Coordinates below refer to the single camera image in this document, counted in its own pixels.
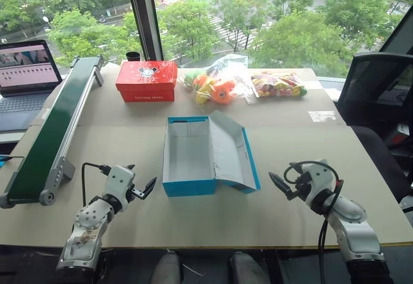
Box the green plush toy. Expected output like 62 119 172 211
183 70 203 85

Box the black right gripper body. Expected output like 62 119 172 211
289 172 312 201

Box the black window frame post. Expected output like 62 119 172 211
123 0 165 61

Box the blue item with black cable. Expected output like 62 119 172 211
0 154 24 169

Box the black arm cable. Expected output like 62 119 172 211
81 162 112 207
283 160 343 261

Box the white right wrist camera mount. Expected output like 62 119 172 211
299 159 338 201

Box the clear plastic toy bag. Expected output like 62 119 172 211
178 54 250 107

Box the blue shoe box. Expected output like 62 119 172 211
161 110 262 198

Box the yellow plush toy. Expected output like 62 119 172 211
192 83 214 106

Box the red shoe box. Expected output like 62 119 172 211
115 59 179 103

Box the bag of colourful small toys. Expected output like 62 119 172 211
249 70 308 99

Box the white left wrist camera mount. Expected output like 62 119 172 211
105 165 136 201

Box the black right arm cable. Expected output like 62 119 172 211
283 160 343 261

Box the black slanted window frame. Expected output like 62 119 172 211
378 14 413 54

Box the black office chair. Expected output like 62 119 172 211
334 51 413 203

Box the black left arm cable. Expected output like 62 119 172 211
81 162 112 207

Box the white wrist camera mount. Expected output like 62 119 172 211
105 165 136 201
299 159 338 201

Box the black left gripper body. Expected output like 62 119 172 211
126 183 145 203

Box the green conveyor belt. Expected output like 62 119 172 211
0 54 105 210

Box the grey laptop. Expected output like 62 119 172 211
0 39 64 134

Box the orange plush toy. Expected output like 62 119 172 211
210 78 239 105

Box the clear tape patch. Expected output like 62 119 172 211
307 110 338 123

